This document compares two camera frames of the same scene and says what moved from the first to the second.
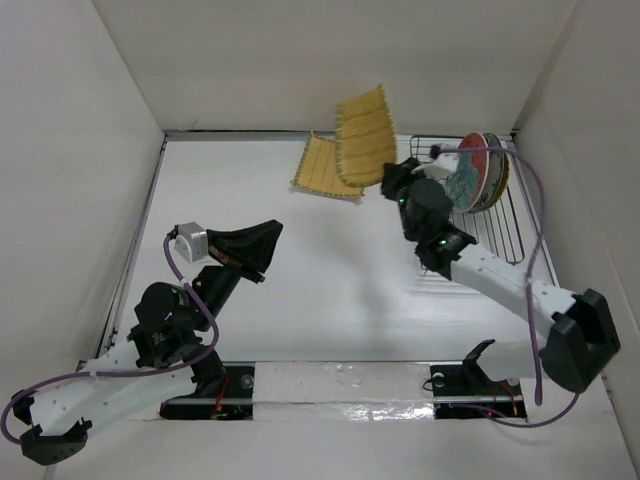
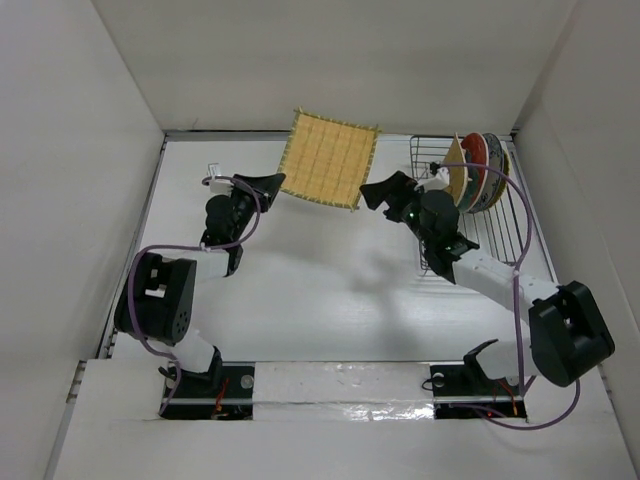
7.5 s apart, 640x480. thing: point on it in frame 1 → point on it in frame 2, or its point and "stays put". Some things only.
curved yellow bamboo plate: [365, 138] → [458, 176]
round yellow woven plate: [508, 164] stays put
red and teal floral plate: [468, 180] stays put
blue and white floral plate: [495, 175] stays put
